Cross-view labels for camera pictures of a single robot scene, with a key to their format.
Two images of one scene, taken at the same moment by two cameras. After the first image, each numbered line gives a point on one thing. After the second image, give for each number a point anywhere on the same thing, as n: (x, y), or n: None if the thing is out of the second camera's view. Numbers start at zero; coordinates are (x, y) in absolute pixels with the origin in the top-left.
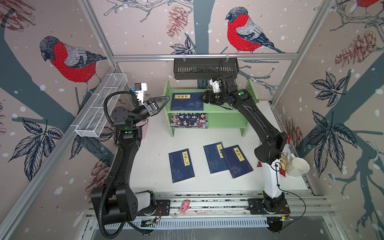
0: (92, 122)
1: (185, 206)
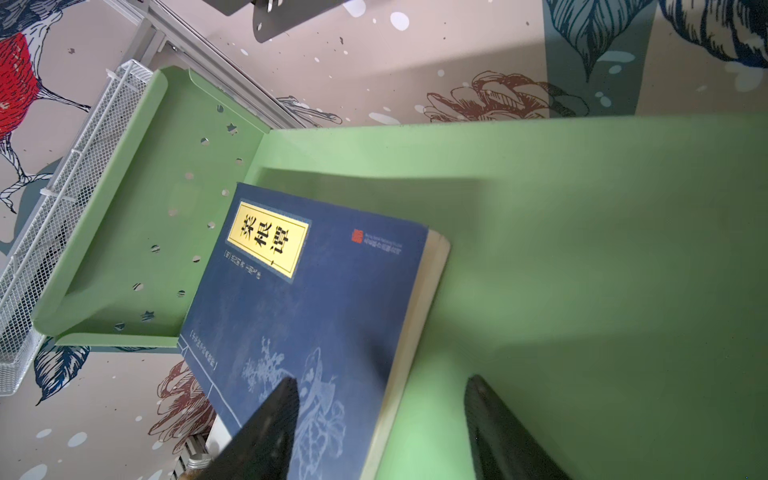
0: (92, 144)
1: None
